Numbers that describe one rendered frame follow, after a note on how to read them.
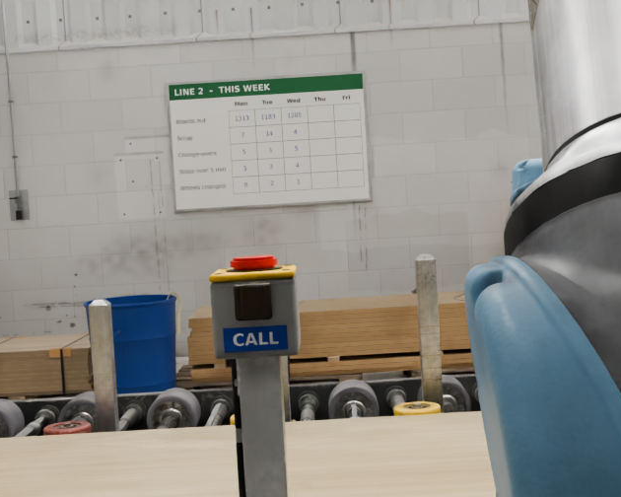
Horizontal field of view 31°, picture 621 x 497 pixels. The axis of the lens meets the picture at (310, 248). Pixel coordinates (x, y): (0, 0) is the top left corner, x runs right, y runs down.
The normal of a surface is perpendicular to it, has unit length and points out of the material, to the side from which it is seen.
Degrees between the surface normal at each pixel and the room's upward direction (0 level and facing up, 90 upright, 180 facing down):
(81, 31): 90
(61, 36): 90
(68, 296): 90
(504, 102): 90
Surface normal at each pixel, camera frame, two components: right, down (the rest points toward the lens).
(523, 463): -0.76, 0.07
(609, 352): -0.14, -0.58
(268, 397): -0.01, 0.05
